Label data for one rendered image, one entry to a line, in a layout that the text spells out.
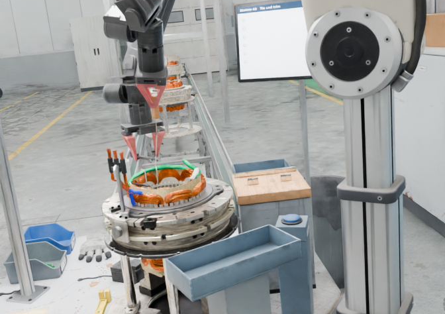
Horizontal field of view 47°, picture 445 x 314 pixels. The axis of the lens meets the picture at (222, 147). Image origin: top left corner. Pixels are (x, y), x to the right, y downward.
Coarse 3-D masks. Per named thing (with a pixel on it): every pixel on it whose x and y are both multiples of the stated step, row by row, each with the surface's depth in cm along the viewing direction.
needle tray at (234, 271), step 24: (240, 240) 107; (264, 240) 110; (288, 240) 105; (168, 264) 98; (192, 264) 102; (216, 264) 103; (240, 264) 95; (264, 264) 98; (288, 264) 101; (192, 288) 91; (216, 288) 93; (240, 288) 98; (264, 288) 101; (216, 312) 101; (240, 312) 99; (264, 312) 102
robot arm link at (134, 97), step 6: (120, 84) 134; (126, 84) 133; (132, 84) 132; (126, 90) 133; (132, 90) 131; (138, 90) 131; (126, 96) 136; (132, 96) 132; (138, 96) 132; (132, 102) 132; (138, 102) 132; (144, 102) 133
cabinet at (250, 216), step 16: (240, 208) 131; (256, 208) 131; (272, 208) 132; (288, 208) 132; (304, 208) 132; (240, 224) 148; (256, 224) 133; (272, 224) 133; (272, 272) 136; (272, 288) 137
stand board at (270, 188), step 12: (240, 180) 143; (264, 180) 141; (276, 180) 140; (300, 180) 138; (240, 192) 133; (252, 192) 132; (264, 192) 131; (276, 192) 130; (288, 192) 131; (300, 192) 131; (240, 204) 130
